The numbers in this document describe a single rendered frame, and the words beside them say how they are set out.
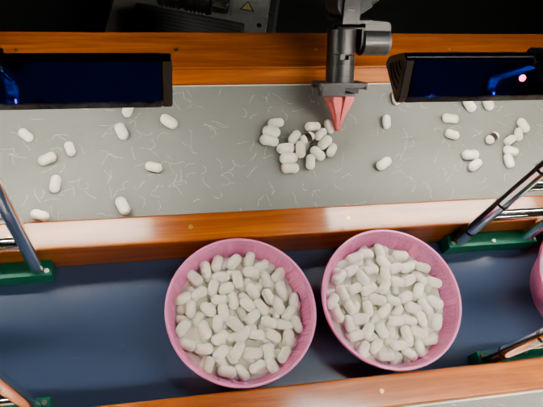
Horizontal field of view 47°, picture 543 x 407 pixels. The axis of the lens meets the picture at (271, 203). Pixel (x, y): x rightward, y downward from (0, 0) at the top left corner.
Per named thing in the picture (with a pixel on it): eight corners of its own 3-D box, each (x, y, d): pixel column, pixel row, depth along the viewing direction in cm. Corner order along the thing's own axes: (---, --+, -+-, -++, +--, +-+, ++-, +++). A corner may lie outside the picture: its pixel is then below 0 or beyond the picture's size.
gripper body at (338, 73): (368, 92, 127) (370, 54, 125) (319, 93, 125) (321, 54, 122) (357, 89, 133) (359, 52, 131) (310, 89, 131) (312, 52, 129)
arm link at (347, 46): (323, 23, 127) (334, 23, 122) (355, 23, 129) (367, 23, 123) (322, 58, 129) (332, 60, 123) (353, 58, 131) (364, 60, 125)
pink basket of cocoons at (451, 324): (286, 279, 124) (295, 263, 115) (395, 227, 133) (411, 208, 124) (355, 405, 116) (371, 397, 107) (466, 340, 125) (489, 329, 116)
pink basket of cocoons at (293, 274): (159, 260, 121) (160, 242, 113) (294, 251, 127) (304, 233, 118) (168, 404, 111) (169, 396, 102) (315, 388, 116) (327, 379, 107)
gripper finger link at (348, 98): (353, 132, 128) (355, 86, 126) (319, 133, 127) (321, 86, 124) (343, 127, 135) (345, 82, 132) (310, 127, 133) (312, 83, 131)
